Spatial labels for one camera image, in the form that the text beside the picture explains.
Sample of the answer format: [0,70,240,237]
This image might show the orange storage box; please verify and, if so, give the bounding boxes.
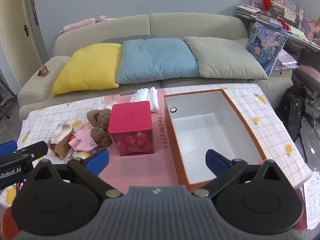
[164,89,268,193]

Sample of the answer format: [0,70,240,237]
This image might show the pink long bolster plush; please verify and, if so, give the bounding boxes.
[59,16,107,34]

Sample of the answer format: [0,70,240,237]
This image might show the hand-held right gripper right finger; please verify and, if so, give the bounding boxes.
[192,149,290,198]

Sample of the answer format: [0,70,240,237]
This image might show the clear plastic pouch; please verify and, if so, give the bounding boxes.
[274,50,299,70]

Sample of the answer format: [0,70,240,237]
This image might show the small brown stand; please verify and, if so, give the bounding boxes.
[37,65,50,77]

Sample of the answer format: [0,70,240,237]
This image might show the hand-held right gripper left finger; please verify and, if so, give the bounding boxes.
[26,148,123,201]

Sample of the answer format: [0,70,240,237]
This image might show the grey-green pillow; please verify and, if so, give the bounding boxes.
[184,36,269,80]

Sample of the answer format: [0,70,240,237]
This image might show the black backpack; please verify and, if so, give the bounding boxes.
[277,84,307,143]

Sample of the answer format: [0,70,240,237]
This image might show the pink chair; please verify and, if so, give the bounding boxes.
[295,65,320,128]

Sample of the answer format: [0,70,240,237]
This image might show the cream door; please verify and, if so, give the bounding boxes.
[0,0,49,88]

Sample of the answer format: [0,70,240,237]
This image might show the pink cloth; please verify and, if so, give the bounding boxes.
[69,127,98,152]

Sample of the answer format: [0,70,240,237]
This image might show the red lidded container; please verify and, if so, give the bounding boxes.
[108,101,155,157]

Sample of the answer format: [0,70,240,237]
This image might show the black folding stand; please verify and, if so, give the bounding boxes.
[0,75,17,119]

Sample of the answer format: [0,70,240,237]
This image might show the yellow pillow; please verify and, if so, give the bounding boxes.
[51,42,123,96]

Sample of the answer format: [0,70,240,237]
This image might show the brown plush toy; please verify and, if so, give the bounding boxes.
[87,108,113,147]

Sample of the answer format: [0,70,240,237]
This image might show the clear plastic wrapper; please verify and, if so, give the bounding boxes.
[92,97,117,110]

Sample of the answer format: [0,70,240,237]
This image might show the printed paper sheets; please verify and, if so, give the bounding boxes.
[302,171,320,230]

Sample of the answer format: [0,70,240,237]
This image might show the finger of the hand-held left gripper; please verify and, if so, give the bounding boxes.
[0,141,48,161]
[0,141,17,156]

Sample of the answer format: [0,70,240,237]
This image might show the pink table mat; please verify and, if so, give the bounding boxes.
[97,87,183,195]

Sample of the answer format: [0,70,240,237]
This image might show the white cloth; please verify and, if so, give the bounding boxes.
[130,87,160,112]

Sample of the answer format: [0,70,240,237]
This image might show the stack of books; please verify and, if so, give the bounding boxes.
[235,4,262,19]

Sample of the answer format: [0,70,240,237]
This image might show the blue patterned pillow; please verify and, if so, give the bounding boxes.
[245,21,288,77]

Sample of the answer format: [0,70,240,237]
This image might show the brown sponge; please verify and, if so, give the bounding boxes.
[49,130,73,159]

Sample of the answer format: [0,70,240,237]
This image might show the beige sofa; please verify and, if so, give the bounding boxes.
[17,12,293,117]

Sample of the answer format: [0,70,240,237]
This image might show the red bow ornament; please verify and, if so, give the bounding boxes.
[277,17,292,32]

